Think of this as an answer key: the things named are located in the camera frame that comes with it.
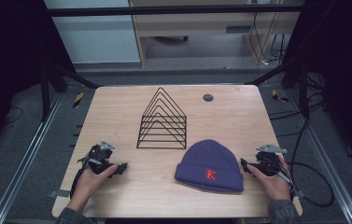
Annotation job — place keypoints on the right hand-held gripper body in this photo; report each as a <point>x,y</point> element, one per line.
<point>269,161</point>

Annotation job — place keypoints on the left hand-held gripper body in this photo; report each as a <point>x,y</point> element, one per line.
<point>98,155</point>

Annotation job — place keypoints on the purple knit beanie hat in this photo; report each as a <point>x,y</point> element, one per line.
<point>209,168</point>

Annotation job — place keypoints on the person's right hand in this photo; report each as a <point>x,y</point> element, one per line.
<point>273,186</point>

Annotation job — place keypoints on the person's left hand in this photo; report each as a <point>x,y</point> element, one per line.
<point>88,186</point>

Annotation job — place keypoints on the yellow black striped tape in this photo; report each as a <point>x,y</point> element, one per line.
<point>278,97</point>
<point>78,100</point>

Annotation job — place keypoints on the grey table grommet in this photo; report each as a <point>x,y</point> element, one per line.
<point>208,97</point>

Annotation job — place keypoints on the black metal stand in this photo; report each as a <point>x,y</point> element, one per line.
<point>302,90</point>
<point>45,93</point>

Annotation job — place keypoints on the white cabinet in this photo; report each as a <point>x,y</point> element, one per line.
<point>95,40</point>

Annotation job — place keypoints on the dark curtain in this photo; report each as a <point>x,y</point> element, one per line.
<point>344,62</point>
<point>5,62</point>

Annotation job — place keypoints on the beige wooden desk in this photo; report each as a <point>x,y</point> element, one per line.
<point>195,25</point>

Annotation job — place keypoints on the grey table edge bracket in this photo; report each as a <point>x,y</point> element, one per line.
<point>299,193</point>
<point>59,193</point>

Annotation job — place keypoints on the aluminium floor rail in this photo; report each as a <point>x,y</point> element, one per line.
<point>24,158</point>
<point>329,161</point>

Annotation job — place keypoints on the black horizontal frame bar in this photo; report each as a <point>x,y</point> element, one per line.
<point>164,11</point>

